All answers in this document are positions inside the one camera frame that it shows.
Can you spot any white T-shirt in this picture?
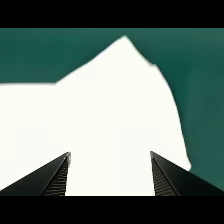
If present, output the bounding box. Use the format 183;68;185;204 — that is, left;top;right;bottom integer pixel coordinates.
0;34;193;197

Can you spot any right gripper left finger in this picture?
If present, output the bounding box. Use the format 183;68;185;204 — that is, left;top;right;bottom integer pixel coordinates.
0;151;72;197

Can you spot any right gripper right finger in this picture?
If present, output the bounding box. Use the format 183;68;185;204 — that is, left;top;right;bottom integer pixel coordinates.
149;150;224;197

